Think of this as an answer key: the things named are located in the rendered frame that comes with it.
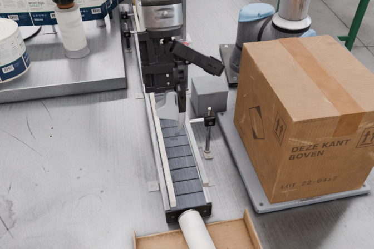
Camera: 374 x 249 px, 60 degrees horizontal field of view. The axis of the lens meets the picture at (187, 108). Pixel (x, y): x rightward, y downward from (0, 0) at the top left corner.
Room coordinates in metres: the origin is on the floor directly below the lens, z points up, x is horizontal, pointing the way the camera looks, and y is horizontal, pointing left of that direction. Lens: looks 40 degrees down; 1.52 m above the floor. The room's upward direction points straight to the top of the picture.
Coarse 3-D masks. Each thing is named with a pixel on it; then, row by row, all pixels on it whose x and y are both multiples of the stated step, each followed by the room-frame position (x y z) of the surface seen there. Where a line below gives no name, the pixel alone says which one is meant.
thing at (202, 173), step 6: (162, 42) 1.02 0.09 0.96; (186, 114) 0.64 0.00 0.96; (186, 120) 0.61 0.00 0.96; (186, 126) 0.59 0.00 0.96; (192, 132) 0.57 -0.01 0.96; (192, 138) 0.55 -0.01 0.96; (192, 144) 0.53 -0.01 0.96; (192, 150) 0.52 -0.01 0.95; (198, 150) 0.51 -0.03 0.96; (198, 156) 0.49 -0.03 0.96; (198, 162) 0.47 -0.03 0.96; (198, 168) 0.46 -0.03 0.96; (204, 174) 0.44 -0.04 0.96; (204, 180) 0.43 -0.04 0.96; (204, 186) 0.42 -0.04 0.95
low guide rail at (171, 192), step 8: (136, 16) 1.34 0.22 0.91; (136, 24) 1.26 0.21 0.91; (152, 96) 0.77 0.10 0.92; (152, 104) 0.73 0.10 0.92; (160, 128) 0.63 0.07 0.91; (160, 136) 0.60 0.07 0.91; (160, 144) 0.58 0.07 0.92; (160, 152) 0.56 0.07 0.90; (168, 168) 0.50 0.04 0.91; (168, 176) 0.47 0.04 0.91; (168, 184) 0.45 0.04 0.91; (168, 192) 0.44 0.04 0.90
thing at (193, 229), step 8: (184, 216) 0.39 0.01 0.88; (192, 216) 0.39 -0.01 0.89; (200, 216) 0.40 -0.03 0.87; (184, 224) 0.37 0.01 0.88; (192, 224) 0.37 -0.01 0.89; (200, 224) 0.37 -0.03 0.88; (184, 232) 0.36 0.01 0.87; (192, 232) 0.35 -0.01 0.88; (200, 232) 0.35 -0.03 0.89; (208, 232) 0.36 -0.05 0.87; (192, 240) 0.34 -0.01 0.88; (200, 240) 0.33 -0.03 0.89; (208, 240) 0.33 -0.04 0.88; (192, 248) 0.32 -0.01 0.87; (200, 248) 0.32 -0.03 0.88; (208, 248) 0.32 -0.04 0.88
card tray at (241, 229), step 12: (216, 228) 0.39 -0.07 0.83; (228, 228) 0.39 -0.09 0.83; (240, 228) 0.39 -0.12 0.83; (252, 228) 0.37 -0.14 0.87; (144, 240) 0.36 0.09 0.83; (156, 240) 0.36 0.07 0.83; (168, 240) 0.36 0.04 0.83; (180, 240) 0.36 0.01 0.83; (216, 240) 0.36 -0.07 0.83; (228, 240) 0.36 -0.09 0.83; (240, 240) 0.36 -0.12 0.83; (252, 240) 0.36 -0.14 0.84
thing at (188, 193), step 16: (160, 96) 0.82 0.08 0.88; (176, 128) 0.67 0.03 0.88; (176, 144) 0.61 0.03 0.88; (176, 160) 0.55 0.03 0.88; (192, 160) 0.55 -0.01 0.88; (176, 176) 0.50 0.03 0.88; (192, 176) 0.50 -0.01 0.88; (176, 192) 0.45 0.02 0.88; (192, 192) 0.45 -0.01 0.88; (176, 208) 0.41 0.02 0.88
